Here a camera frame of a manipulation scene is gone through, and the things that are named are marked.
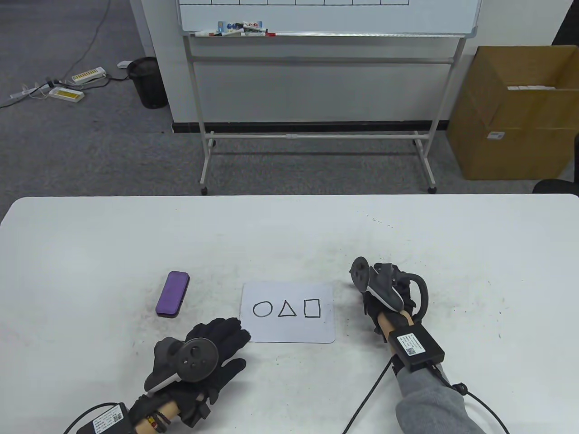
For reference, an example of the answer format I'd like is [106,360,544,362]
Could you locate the person's right hand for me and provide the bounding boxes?
[362,273,417,337]

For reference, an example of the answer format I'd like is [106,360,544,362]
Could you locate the person's left hand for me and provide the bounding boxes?
[147,317,252,405]

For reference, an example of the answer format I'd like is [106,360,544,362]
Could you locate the purple eraser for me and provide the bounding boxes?
[155,271,190,319]

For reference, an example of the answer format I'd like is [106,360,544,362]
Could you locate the small white whiteboard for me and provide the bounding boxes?
[240,283,336,344]

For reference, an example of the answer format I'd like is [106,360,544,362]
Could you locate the person's right forearm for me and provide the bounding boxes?
[375,312,487,434]

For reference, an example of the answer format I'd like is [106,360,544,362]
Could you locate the large whiteboard on metal stand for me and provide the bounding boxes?
[176,0,481,195]

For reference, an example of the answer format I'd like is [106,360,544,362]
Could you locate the colourful marker pack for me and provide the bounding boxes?
[217,20,264,33]

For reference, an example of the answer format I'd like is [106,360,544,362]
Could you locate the black grey right controller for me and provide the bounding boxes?
[349,257,429,324]

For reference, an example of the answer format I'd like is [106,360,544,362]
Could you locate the black right wrist sensor box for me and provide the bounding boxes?
[388,327,445,373]

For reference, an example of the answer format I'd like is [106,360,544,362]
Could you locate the black wrist sensor box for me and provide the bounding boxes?
[77,403,132,434]
[388,327,445,373]

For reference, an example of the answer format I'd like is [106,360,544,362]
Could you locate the black left wrist sensor box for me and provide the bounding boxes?
[77,403,132,434]

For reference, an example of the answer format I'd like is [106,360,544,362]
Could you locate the brown cardboard box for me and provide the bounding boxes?
[446,45,579,180]

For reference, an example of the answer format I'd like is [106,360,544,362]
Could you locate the black chair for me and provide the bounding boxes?
[532,179,579,196]

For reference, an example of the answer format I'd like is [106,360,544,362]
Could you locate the black mesh wastebasket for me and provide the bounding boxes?
[127,57,169,109]

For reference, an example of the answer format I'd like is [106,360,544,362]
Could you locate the white yellow power strip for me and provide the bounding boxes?
[48,87,85,101]

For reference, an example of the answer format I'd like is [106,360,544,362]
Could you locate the black tall object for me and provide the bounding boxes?
[552,0,579,46]

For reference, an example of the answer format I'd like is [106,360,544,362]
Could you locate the white power strips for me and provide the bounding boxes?
[0,0,112,108]

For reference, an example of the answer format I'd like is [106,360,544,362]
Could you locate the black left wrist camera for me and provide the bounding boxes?
[179,393,211,428]

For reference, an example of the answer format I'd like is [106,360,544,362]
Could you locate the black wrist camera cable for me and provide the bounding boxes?
[342,357,394,434]

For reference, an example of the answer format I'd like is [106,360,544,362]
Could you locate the beaded bracelet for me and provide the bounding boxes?
[147,409,171,430]

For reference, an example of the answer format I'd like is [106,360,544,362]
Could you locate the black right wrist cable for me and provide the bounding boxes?
[437,368,509,434]

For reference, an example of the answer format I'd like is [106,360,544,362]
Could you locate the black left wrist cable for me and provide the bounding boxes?
[63,402,104,434]

